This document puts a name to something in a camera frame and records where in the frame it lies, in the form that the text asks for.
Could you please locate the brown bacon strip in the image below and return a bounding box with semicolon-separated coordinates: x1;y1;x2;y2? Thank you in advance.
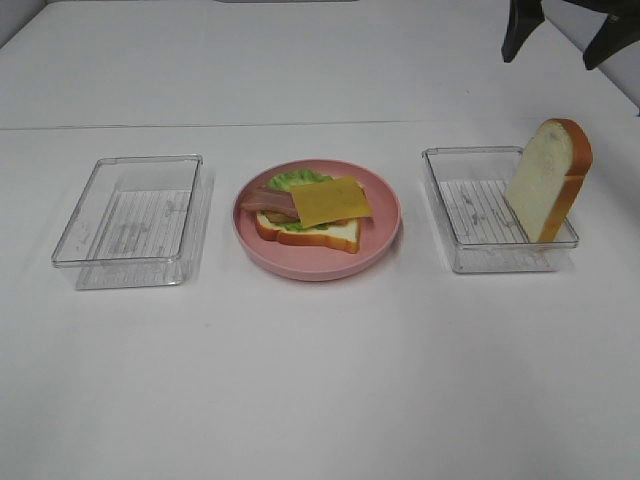
240;187;299;223

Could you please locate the yellow cheese slice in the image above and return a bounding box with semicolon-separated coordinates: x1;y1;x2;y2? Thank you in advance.
290;176;373;228

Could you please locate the pink round plate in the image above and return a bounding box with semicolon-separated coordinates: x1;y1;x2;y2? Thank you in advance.
233;159;401;281

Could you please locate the bread slice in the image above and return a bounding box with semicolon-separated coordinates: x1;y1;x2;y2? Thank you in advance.
255;212;360;254
504;118;593;243

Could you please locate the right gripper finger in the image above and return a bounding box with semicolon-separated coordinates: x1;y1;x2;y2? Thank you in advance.
501;0;545;63
583;0;639;70

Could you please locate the left clear plastic tray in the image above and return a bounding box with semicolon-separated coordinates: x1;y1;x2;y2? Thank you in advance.
51;155;204;290

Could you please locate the green lettuce leaf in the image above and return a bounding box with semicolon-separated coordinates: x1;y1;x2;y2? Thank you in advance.
263;169;332;232

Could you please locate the right clear plastic tray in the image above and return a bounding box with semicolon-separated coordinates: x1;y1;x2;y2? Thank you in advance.
422;146;579;274

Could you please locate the clear plastic tray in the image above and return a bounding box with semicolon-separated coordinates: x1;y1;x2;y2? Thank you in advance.
51;155;204;290
422;146;579;274

